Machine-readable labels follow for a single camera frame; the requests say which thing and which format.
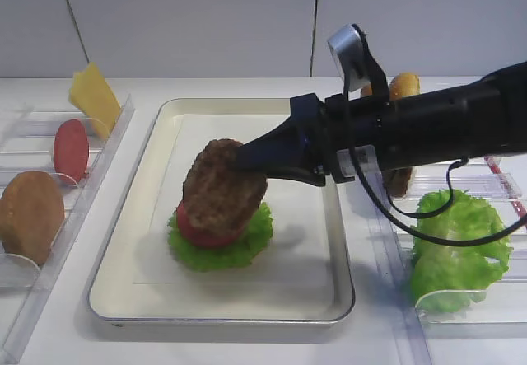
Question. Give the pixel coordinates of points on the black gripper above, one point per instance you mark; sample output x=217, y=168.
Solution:
x=316, y=137

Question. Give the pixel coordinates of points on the brown meat patty front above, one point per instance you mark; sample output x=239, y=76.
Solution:
x=218, y=198

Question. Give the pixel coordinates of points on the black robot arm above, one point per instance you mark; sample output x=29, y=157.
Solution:
x=486, y=117

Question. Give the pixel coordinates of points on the dark meat patty rear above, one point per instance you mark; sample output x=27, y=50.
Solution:
x=396, y=181

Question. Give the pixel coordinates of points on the red tomato slice on tray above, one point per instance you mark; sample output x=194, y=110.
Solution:
x=202, y=237

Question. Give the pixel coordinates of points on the green lettuce leaf on tray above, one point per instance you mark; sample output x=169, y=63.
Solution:
x=254, y=239

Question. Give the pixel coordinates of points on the green lettuce leaf in rack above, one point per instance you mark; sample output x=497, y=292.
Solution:
x=448, y=279

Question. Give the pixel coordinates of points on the yellow cheese slice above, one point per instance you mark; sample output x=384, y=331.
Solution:
x=92, y=95

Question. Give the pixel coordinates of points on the red tomato slice in rack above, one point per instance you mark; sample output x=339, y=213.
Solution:
x=71, y=152

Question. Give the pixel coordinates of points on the golden bun half left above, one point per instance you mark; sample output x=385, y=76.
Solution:
x=366, y=91

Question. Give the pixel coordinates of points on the golden bun half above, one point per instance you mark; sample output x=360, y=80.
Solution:
x=404, y=85
x=366, y=91

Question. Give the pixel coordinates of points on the white paper liner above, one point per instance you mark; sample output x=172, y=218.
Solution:
x=298, y=252

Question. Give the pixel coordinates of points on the cream metal tray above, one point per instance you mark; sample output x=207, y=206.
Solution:
x=115, y=297

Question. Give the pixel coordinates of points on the golden bun half right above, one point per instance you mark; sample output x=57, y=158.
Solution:
x=404, y=85

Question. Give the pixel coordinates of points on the brown bun half left rack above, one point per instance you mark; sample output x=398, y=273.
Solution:
x=32, y=212

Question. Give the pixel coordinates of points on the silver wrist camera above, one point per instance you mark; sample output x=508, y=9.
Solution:
x=352, y=57

